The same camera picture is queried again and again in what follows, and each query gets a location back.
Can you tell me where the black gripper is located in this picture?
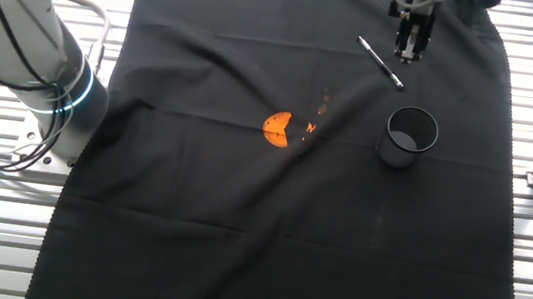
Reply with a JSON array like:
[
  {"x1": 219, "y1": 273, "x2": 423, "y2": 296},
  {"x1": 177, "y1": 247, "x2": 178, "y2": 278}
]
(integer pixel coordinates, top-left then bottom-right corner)
[{"x1": 382, "y1": 0, "x2": 439, "y2": 67}]

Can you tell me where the black and clear pen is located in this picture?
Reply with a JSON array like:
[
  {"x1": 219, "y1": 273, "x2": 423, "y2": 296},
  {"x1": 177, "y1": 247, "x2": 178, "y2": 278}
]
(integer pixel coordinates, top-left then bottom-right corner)
[{"x1": 351, "y1": 34, "x2": 411, "y2": 92}]

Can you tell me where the black mesh pen holder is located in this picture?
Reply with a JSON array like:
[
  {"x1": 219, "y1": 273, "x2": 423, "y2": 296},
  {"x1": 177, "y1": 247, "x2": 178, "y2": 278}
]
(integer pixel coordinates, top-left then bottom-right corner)
[{"x1": 373, "y1": 101, "x2": 442, "y2": 175}]

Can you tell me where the black table cloth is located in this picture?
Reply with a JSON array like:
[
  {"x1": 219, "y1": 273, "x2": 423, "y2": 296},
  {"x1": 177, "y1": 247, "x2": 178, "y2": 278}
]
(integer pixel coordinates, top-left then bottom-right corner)
[{"x1": 24, "y1": 0, "x2": 533, "y2": 299}]

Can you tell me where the grey conduit hose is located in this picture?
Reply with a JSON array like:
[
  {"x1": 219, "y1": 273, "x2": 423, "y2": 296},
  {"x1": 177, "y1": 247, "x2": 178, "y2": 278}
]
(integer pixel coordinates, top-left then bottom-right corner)
[{"x1": 41, "y1": 0, "x2": 114, "y2": 77}]

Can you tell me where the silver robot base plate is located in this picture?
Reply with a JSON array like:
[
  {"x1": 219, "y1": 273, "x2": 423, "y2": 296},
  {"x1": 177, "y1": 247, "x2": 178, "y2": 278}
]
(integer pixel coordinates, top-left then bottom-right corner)
[{"x1": 12, "y1": 110, "x2": 88, "y2": 173}]

